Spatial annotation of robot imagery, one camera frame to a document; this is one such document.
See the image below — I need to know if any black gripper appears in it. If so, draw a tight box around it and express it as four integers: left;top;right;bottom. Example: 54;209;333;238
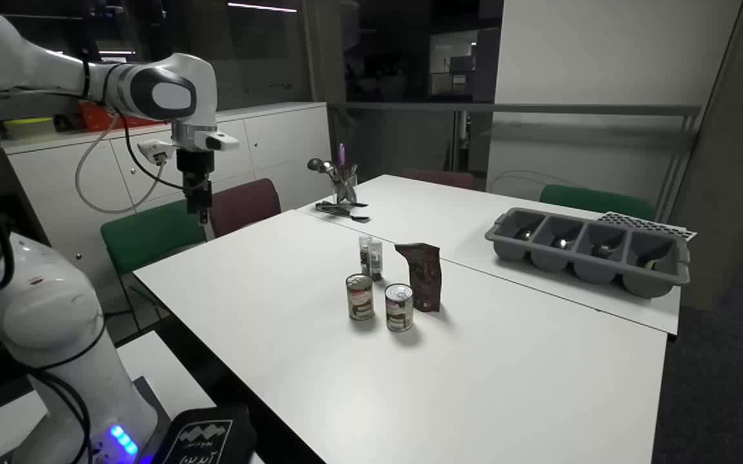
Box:
178;149;214;211

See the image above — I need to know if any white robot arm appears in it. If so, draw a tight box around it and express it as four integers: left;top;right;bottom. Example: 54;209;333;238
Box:
0;17;232;464

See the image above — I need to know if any green chair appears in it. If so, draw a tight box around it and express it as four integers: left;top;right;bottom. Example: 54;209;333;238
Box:
539;187;655;219
102;201;204;277

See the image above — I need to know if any grey cutlery tray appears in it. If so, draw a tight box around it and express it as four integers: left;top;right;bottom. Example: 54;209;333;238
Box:
486;209;691;299

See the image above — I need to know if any small glass jar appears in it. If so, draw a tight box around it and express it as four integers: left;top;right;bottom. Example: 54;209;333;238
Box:
360;238;382;281

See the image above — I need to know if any maroon chair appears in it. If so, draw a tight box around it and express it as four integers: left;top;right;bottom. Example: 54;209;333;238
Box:
213;179;281;238

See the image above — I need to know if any green chair near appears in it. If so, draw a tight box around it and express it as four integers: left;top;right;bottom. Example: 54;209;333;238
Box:
102;201;204;277

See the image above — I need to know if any green chair far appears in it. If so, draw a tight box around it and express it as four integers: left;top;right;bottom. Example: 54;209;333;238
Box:
539;187;655;219

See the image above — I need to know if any tin can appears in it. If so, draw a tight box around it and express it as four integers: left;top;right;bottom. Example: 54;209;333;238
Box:
345;273;374;321
384;283;412;331

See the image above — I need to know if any black control box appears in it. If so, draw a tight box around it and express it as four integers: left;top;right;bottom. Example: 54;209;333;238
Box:
152;408;259;464

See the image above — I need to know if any brown paper bag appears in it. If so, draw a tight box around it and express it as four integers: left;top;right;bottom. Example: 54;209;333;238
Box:
397;243;442;312

